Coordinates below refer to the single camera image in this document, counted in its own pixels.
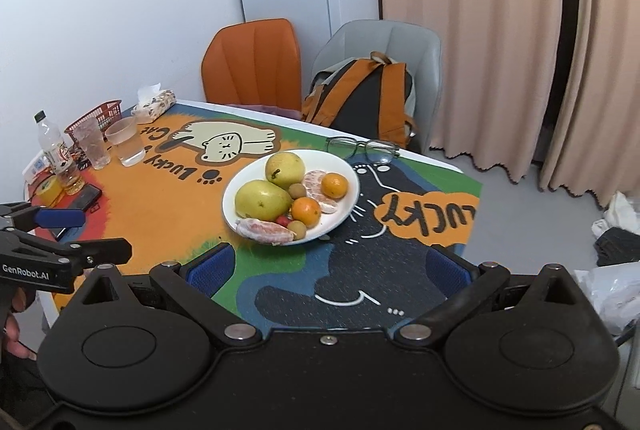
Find frosted plastic cup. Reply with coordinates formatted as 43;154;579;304
105;117;145;168

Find person's left hand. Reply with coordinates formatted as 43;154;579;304
2;289;37;361

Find orange mandarin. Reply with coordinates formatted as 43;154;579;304
291;197;322;228
320;172;349;200

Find purple cloth on chair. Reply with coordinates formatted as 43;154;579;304
232;104;302;120

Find large yellow-green pear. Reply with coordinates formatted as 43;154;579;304
234;179;293;222

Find orange and black backpack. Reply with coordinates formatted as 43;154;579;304
302;52;416;148

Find dark-framed eyeglasses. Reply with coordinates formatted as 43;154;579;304
324;136;400;164

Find grey chair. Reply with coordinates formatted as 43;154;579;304
311;19;442;153

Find plastic drink bottle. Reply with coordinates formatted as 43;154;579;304
34;110;85;196

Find colourful cat table mat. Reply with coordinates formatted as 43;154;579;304
54;104;480;330

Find smaller yellow pear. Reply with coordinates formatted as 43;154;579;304
265;151;306;190

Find beige curtain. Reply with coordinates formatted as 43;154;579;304
382;0;639;205

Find red small fruit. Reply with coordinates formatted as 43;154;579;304
276;215;292;227

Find white plastic bags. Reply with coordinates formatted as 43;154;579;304
573;191;639;336

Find black smartphone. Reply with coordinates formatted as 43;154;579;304
49;184;102;240

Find clear textured drinking glass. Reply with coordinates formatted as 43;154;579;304
73;118;111;170

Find red plastic basket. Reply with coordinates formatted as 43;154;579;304
64;99;122;137

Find yellow tape roll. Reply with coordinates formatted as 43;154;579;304
35;175;65;208

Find large peeled pomelo segment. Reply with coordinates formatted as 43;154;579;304
302;170;338;214

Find orange chair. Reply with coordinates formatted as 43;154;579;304
201;18;302;111

